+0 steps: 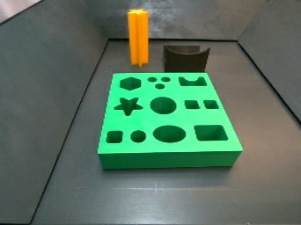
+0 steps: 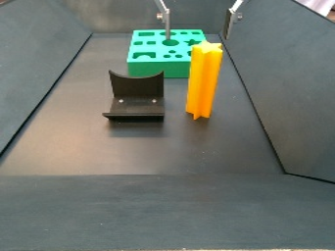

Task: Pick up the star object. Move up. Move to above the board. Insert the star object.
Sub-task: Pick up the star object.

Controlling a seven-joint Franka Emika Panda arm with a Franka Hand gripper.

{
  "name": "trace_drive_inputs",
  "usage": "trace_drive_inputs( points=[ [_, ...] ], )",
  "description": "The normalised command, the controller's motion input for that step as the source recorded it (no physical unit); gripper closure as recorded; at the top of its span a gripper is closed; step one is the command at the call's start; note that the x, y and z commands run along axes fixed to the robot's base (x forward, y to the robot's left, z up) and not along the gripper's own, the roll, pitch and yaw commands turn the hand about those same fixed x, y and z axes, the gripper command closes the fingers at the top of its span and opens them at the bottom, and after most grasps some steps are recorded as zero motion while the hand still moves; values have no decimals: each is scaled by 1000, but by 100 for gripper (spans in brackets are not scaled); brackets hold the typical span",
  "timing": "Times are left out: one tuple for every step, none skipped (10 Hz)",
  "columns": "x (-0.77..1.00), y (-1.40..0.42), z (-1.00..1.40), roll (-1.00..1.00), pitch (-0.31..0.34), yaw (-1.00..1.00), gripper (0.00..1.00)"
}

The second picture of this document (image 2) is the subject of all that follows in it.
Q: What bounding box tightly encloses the black curved holder bracket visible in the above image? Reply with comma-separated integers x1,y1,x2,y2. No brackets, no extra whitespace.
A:
101,71,165,120

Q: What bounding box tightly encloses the green foam shape board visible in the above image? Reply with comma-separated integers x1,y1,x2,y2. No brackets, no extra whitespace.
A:
126,29,205,78

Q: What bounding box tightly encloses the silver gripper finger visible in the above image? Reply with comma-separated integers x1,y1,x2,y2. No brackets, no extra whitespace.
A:
154,0,169,39
224,0,244,39

